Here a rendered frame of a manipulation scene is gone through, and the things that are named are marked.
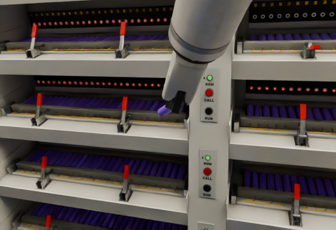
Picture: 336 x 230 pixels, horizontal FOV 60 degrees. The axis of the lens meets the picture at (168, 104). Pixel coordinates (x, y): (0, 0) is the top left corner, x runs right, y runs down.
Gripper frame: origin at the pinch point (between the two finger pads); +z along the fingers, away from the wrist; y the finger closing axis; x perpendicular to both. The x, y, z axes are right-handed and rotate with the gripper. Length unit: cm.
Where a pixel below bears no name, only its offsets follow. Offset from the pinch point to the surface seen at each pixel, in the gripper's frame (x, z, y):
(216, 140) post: 12.5, 15.7, -1.4
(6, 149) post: -46, 50, 4
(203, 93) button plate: 6.7, 9.9, -9.2
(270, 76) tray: 19.5, 3.0, -13.4
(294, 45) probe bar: 23.2, -0.4, -21.0
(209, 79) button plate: 6.9, 7.1, -11.5
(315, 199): 40.2, 21.2, 4.6
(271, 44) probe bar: 18.5, 1.0, -21.1
